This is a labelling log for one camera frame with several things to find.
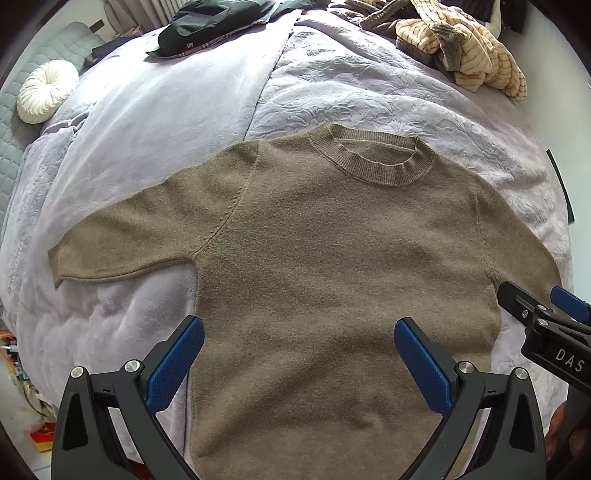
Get olive brown knit sweater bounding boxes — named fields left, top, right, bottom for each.
left=48, top=124, right=561, bottom=479

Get dark green black garment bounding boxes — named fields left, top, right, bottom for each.
left=148, top=0, right=329, bottom=59

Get beige striped clothes pile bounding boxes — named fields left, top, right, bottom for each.
left=329, top=0, right=529, bottom=104

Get person's right hand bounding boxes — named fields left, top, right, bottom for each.
left=544, top=403, right=591, bottom=462

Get white round pleated cushion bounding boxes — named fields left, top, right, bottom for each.
left=16, top=60, right=79, bottom=125

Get colourful floor clutter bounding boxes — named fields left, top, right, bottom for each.
left=1, top=323, right=56, bottom=453

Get grey quilted headboard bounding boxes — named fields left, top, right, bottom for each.
left=1, top=21, right=105, bottom=229

